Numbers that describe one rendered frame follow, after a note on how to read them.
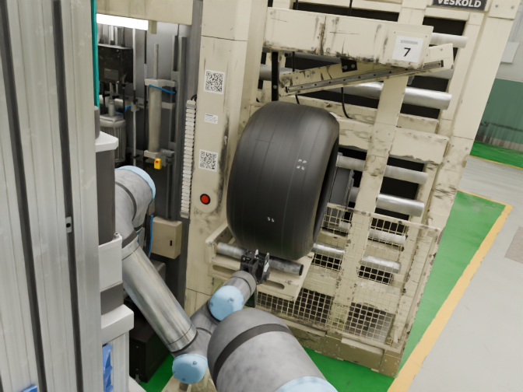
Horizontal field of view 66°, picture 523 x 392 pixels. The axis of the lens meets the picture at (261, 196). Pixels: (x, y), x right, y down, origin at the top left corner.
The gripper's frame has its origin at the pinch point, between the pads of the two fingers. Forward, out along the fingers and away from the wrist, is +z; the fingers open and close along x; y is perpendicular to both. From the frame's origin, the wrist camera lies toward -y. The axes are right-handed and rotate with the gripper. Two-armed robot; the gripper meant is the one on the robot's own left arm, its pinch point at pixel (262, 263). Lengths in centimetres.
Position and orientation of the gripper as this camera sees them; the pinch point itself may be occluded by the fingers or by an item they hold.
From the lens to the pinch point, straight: 132.0
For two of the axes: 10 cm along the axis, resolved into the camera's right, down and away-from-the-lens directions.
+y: 1.6, -9.5, -2.6
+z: 2.9, -2.1, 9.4
